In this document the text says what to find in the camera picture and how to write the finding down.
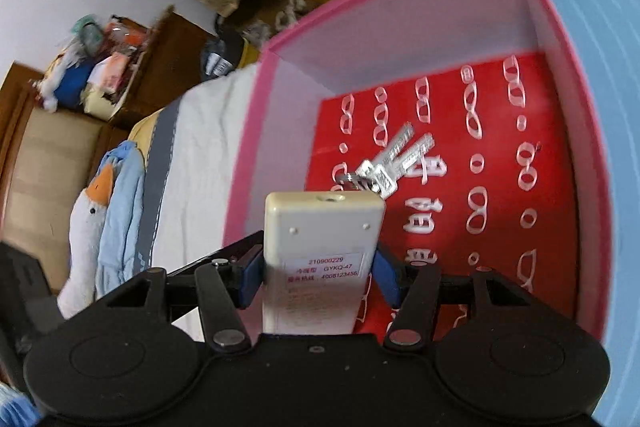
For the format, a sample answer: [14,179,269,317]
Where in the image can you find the cream remote control purple panel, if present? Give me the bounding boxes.
[262,191,387,337]

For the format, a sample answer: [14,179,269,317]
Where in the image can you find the dark plastic bag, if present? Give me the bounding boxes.
[200,34,247,80]

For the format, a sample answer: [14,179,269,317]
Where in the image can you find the wooden bench beige cushion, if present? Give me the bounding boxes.
[0,62,116,268]

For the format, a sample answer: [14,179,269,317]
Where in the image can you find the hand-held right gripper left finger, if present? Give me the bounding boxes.
[102,231,266,355]

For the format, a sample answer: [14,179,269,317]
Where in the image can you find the white goose plush toy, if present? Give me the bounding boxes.
[57,164,116,320]

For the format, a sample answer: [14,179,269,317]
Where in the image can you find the light blue cloth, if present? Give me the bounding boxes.
[97,141,146,298]

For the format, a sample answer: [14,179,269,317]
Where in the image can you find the silver keys bunch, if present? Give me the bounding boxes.
[334,122,435,200]

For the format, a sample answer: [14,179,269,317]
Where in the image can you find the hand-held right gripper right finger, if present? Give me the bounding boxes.
[372,241,531,353]

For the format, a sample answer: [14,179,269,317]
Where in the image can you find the white blue grey bed cover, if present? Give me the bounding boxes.
[127,0,640,427]

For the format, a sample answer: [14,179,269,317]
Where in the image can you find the wooden cabinet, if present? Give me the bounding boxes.
[107,4,221,128]

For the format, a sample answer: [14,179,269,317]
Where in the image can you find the red patterned paper sheet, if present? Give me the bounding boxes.
[302,52,581,343]

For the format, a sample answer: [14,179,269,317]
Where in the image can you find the beige shoes pair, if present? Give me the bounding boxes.
[245,0,310,48]

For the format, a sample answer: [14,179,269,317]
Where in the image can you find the pink storage box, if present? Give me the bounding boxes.
[222,0,613,343]

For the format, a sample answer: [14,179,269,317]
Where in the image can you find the yellow bed sheet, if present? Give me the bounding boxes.
[127,107,168,158]

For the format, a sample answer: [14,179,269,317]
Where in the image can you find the assorted clutter pile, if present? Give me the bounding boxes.
[35,14,151,112]

